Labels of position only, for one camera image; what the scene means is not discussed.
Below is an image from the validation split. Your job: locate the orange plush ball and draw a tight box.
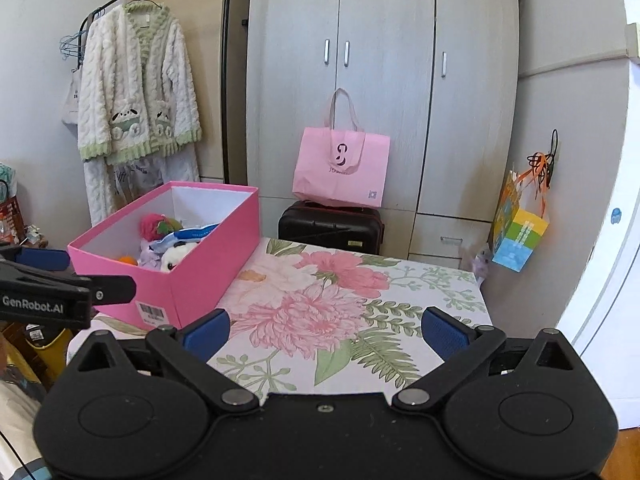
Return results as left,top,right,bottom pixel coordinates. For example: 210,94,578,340
117,256,138,266

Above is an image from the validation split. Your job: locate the pink strawberry plush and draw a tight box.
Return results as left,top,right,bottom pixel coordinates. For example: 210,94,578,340
139,214,183,242

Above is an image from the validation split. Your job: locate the blue wet wipes pack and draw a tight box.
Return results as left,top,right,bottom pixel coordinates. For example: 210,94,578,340
149,224,217,255

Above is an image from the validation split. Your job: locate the purple kuromi plush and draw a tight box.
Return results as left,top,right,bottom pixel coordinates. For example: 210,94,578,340
138,238,162,271

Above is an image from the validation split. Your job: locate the pink cardboard box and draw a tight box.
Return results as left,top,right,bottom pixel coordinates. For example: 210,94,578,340
67,182,260,330

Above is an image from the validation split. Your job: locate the floral tablecloth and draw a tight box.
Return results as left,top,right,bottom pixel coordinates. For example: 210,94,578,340
67,236,494,403

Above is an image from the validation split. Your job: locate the white door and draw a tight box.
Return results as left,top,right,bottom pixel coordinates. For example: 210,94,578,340
558,0,639,430

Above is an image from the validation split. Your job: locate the colourful paper gift bag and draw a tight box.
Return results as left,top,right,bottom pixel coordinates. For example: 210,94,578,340
490,170,550,272

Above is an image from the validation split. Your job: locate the black suitcase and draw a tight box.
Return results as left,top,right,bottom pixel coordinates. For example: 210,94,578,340
278,200,384,255

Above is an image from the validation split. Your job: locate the cream fluffy cardigan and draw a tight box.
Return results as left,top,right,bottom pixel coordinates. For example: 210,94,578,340
78,1,202,164

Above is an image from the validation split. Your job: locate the pink tote bag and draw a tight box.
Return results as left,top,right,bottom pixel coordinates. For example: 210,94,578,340
292,88,390,208

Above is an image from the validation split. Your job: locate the grey wardrobe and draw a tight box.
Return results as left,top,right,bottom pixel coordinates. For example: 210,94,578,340
246,0,520,268

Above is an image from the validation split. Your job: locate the black clothes rack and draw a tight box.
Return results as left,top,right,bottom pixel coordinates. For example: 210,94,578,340
79,0,231,183

